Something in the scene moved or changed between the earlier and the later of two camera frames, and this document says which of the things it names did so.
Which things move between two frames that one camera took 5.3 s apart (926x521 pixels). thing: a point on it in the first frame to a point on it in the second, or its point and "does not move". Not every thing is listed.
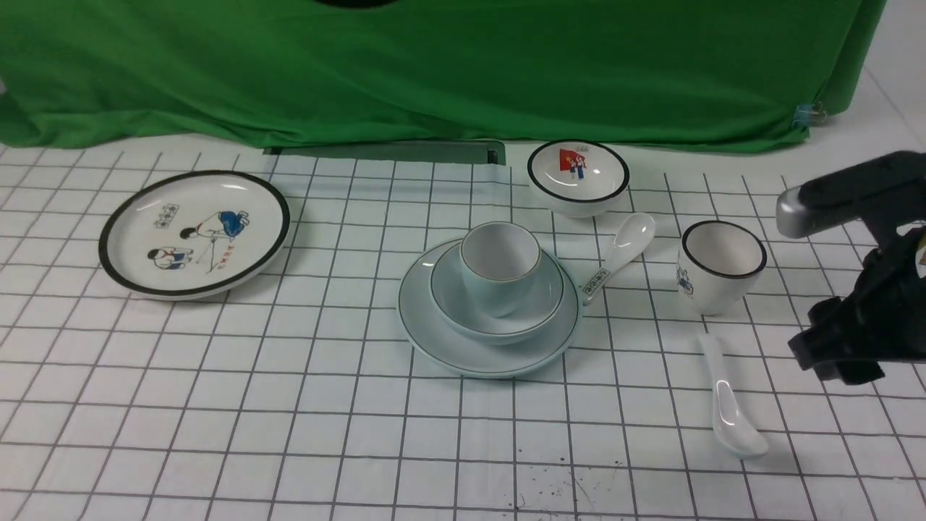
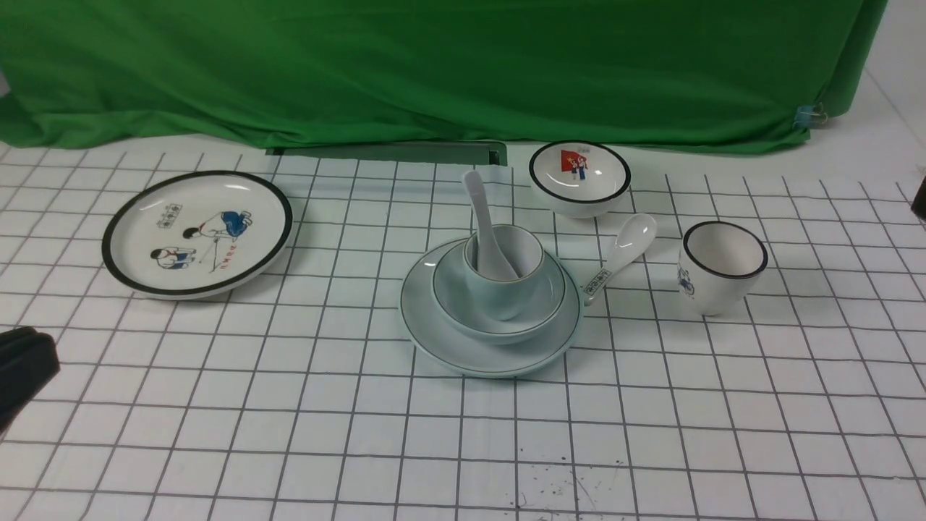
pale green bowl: (456, 306) does not move
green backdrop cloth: (740, 74) does not move
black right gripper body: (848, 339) to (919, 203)
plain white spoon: (736, 433) to (493, 263)
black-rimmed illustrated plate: (192, 234) does not move
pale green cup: (499, 260) does not move
